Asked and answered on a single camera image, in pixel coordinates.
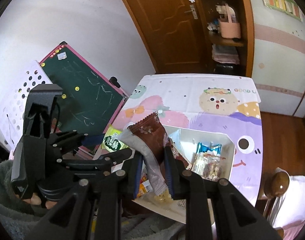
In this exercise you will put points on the white plastic organizer tray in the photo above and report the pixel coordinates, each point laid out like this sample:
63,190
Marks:
186,141

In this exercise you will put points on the wooden shelf unit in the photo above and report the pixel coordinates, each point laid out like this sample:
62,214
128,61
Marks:
209,12

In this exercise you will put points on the blue small snack packet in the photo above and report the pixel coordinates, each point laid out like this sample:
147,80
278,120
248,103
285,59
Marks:
209,149

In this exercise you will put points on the clear bag of yellow snacks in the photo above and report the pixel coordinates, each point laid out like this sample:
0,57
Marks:
163,198

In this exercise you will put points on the cartoon print tablecloth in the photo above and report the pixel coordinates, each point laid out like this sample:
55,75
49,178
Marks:
210,103

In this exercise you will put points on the pink storage basket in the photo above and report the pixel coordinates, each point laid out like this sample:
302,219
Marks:
228,25

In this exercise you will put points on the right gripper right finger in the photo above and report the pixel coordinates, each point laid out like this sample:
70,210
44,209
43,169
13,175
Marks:
173,169

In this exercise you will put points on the dark brown snack packet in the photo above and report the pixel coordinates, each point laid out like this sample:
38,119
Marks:
149,138

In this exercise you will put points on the brown wooden door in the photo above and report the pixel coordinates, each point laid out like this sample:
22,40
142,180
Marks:
172,33

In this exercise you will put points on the wooden bed post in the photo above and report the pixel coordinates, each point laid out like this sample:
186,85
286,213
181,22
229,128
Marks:
274,187

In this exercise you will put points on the folded towels stack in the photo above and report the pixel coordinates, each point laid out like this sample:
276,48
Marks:
225,54

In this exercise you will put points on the green chalkboard pink frame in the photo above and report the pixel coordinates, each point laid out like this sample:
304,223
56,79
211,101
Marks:
89,102

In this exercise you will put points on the white pillow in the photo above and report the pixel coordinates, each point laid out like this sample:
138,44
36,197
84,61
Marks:
289,208

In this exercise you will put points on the hand holding left gripper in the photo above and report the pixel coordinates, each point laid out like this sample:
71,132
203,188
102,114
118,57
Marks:
36,200

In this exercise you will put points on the orange white snack packet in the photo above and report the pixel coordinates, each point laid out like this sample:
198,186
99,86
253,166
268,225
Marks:
144,186

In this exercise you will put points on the white perforated board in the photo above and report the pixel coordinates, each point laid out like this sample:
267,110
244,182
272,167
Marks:
13,104

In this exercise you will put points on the green snack packet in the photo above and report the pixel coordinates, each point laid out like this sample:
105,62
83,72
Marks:
111,143

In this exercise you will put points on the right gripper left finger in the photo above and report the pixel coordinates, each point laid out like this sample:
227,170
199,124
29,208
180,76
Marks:
134,175

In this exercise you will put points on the beige wafer packet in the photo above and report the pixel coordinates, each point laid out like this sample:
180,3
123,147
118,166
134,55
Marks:
207,166

